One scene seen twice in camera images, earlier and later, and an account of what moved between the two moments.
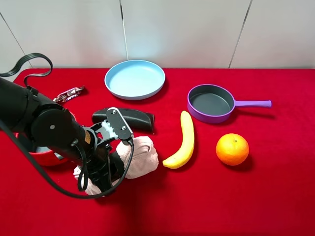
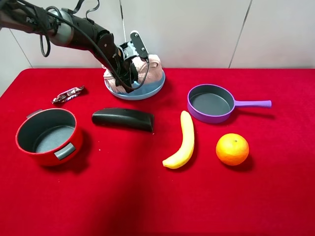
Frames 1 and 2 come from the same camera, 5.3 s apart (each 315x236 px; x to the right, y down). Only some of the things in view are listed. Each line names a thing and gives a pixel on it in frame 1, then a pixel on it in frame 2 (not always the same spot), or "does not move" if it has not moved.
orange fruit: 232,149 does not move
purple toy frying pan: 211,103 does not move
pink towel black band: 133,157 → 148,69
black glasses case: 138,120 does not move
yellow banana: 188,142 does not move
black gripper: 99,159 → 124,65
